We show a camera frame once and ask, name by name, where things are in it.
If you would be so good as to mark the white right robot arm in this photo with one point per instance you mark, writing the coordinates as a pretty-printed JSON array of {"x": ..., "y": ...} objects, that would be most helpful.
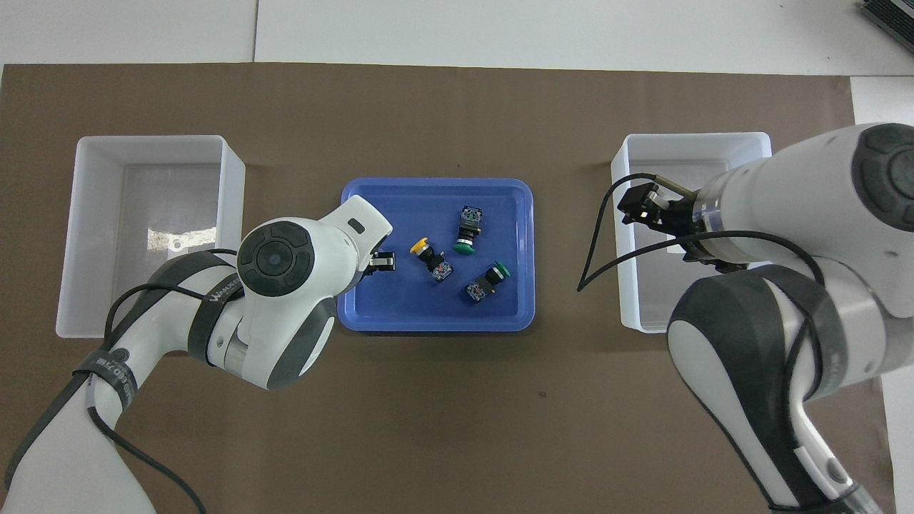
[{"x": 785, "y": 214}]

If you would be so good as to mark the dark grey ribbed device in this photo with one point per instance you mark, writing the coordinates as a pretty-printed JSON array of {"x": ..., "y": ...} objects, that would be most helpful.
[{"x": 892, "y": 18}]

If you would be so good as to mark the blue plastic tray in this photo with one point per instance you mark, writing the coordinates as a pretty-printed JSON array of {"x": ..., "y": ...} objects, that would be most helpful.
[{"x": 443, "y": 307}]

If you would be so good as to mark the brown paper table mat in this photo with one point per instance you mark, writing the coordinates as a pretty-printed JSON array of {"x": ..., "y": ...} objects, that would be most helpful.
[{"x": 457, "y": 428}]

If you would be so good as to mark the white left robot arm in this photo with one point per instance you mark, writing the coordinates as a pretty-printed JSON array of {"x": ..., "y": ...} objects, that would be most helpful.
[{"x": 285, "y": 321}]

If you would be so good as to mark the green push button switch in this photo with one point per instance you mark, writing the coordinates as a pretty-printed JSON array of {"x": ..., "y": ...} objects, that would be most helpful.
[
  {"x": 484, "y": 284},
  {"x": 468, "y": 225}
]

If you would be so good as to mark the yellow push button switch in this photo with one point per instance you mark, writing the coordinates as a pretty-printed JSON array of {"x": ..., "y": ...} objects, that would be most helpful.
[{"x": 435, "y": 265}]

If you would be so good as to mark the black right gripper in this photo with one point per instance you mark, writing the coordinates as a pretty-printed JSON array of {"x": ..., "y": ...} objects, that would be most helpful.
[{"x": 639, "y": 203}]

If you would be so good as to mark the small white sticker label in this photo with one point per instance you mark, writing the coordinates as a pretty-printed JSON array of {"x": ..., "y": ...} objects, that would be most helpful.
[{"x": 176, "y": 248}]

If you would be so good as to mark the translucent white plastic box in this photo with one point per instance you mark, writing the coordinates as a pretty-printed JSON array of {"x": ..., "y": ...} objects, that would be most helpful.
[
  {"x": 89, "y": 214},
  {"x": 643, "y": 300}
]

